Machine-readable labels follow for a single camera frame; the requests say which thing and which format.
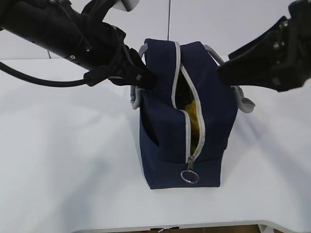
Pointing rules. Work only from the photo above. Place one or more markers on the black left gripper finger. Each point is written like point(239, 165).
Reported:
point(133, 72)

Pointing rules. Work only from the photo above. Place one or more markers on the navy blue lunch bag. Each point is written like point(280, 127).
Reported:
point(185, 73)

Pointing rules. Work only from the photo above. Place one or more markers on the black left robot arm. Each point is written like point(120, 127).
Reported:
point(82, 38)

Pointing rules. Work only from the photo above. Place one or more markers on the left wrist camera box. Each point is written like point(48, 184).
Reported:
point(125, 5)

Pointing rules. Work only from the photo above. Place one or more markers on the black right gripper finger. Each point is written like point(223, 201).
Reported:
point(252, 59)

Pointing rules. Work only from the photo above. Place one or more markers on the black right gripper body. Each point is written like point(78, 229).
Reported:
point(293, 64)

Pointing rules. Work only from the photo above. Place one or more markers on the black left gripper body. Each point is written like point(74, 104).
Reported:
point(106, 53)

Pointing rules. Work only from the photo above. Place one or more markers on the yellow pear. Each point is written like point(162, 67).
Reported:
point(194, 125)

